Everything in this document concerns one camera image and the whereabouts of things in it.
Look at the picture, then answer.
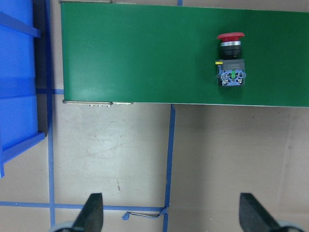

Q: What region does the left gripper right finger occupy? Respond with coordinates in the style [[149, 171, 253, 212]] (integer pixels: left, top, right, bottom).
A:
[[239, 193, 281, 232]]

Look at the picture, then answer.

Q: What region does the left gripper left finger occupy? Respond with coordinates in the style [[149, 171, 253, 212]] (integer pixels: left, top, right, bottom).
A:
[[71, 193, 103, 232]]

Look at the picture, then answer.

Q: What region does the red push button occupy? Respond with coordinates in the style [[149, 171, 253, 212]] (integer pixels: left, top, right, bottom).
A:
[[215, 32, 246, 87]]

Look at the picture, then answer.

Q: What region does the green conveyor belt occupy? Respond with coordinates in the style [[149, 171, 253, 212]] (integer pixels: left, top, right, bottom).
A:
[[60, 1, 309, 107]]

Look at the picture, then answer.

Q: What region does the left blue plastic bin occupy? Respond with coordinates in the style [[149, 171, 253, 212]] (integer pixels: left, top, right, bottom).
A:
[[0, 0, 44, 177]]

